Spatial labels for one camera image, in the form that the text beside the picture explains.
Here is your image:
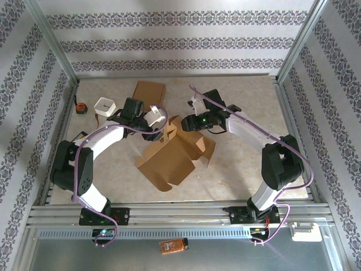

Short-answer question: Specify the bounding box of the brown cardboard mailer box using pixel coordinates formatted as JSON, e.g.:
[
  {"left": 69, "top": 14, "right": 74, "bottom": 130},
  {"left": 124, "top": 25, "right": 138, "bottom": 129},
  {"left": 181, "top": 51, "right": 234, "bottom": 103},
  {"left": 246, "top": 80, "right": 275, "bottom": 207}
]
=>
[
  {"left": 132, "top": 81, "right": 167, "bottom": 111},
  {"left": 134, "top": 115, "right": 217, "bottom": 193}
]

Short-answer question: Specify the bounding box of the white square desk clock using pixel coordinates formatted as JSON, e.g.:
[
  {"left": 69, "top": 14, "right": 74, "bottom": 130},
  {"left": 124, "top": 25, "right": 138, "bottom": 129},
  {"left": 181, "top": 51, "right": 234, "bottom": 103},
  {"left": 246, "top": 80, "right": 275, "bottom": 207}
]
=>
[{"left": 93, "top": 97, "right": 116, "bottom": 117}]

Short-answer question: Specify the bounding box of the orange black tape measure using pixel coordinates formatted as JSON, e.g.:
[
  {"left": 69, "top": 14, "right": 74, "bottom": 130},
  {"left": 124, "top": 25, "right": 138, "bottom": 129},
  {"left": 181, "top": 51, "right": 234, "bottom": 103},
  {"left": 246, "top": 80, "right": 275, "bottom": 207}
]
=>
[{"left": 74, "top": 95, "right": 89, "bottom": 115}]

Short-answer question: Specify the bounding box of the black board with orange connectors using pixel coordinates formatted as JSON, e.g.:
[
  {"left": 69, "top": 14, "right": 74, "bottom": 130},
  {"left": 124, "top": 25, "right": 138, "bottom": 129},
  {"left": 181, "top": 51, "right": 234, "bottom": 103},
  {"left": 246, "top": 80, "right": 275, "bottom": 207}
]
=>
[{"left": 71, "top": 131, "right": 89, "bottom": 143}]

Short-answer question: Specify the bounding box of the circuit board with green light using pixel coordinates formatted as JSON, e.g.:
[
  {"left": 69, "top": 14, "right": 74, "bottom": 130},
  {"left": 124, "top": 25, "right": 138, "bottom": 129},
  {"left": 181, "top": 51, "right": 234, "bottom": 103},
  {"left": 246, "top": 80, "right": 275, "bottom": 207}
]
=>
[{"left": 92, "top": 228, "right": 116, "bottom": 238}]

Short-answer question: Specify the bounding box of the orange foil packet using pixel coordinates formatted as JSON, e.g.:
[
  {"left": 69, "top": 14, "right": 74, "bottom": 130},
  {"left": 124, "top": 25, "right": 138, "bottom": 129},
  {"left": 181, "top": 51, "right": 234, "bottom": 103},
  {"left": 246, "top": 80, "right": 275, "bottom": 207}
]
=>
[{"left": 159, "top": 238, "right": 189, "bottom": 256}]

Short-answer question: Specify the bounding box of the grey metal sheet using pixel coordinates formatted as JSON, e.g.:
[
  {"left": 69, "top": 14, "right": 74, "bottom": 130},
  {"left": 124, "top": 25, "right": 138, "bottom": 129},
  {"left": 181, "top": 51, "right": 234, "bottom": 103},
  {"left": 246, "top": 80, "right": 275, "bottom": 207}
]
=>
[{"left": 28, "top": 238, "right": 344, "bottom": 271}]

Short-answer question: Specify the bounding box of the aluminium back rail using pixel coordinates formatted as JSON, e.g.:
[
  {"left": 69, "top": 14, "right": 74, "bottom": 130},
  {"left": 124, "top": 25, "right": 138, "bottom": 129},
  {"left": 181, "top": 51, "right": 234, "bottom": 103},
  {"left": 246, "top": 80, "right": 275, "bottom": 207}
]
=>
[{"left": 77, "top": 73, "right": 279, "bottom": 80}]

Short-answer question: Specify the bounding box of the aluminium side rail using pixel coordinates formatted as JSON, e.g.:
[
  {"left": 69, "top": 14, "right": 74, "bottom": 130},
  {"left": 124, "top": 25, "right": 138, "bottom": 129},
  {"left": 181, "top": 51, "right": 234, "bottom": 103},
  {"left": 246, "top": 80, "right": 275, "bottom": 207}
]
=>
[
  {"left": 38, "top": 83, "right": 81, "bottom": 206},
  {"left": 272, "top": 77, "right": 329, "bottom": 204}
]

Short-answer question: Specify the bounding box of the aluminium mounting rail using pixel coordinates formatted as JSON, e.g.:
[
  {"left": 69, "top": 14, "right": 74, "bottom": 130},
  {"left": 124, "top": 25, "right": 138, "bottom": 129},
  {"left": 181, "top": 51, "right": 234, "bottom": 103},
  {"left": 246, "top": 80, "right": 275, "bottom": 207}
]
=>
[{"left": 27, "top": 199, "right": 335, "bottom": 228}]

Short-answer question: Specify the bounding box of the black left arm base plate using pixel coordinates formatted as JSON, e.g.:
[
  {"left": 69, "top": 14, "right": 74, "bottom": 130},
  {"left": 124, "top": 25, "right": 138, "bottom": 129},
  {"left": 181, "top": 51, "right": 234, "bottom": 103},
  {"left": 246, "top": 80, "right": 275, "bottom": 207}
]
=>
[{"left": 78, "top": 207, "right": 131, "bottom": 226}]

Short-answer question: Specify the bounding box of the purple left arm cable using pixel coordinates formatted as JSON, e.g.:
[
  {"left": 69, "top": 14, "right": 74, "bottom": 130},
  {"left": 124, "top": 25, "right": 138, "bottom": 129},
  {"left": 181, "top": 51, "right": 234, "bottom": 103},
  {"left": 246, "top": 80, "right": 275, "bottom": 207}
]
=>
[{"left": 71, "top": 104, "right": 170, "bottom": 248}]

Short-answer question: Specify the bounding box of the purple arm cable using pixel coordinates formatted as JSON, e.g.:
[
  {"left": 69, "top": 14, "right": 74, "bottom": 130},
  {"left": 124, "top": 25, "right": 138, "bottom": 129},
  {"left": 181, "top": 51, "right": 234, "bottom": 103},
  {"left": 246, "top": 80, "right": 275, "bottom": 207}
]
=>
[
  {"left": 71, "top": 104, "right": 170, "bottom": 248},
  {"left": 188, "top": 84, "right": 313, "bottom": 246}
]

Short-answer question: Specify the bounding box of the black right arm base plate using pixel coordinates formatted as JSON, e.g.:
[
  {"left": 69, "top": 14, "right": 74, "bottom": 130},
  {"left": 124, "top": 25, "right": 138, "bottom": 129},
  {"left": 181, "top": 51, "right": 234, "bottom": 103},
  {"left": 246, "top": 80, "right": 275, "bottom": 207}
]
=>
[{"left": 228, "top": 206, "right": 281, "bottom": 226}]

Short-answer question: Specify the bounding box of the grey slotted cable duct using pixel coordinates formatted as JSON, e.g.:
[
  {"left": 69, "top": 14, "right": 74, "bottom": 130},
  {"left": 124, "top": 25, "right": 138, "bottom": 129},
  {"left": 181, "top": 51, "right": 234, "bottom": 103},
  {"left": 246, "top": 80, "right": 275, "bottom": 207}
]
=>
[{"left": 38, "top": 228, "right": 252, "bottom": 241}]

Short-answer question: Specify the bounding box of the aluminium frame post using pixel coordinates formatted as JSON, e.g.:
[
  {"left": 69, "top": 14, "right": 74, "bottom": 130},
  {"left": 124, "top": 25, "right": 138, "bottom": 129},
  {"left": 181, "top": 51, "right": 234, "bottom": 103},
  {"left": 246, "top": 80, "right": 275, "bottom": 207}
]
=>
[
  {"left": 275, "top": 0, "right": 332, "bottom": 84},
  {"left": 25, "top": 0, "right": 81, "bottom": 85}
]

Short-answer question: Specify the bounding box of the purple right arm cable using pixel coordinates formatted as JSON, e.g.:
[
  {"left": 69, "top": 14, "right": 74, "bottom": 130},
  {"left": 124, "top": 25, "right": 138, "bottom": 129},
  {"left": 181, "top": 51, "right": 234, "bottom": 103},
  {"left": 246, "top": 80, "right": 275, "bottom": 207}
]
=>
[{"left": 188, "top": 84, "right": 313, "bottom": 246}]

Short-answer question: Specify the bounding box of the small board with coloured wires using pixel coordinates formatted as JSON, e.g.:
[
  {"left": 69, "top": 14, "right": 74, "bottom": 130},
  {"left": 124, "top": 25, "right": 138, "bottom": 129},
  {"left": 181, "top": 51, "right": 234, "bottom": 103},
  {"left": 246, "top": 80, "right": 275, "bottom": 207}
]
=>
[{"left": 249, "top": 225, "right": 271, "bottom": 237}]

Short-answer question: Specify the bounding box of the white plastic bracket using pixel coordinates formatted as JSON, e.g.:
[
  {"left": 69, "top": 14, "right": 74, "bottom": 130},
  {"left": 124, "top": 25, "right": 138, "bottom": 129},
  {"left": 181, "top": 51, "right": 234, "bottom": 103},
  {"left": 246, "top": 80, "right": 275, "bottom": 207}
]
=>
[{"left": 290, "top": 221, "right": 323, "bottom": 243}]

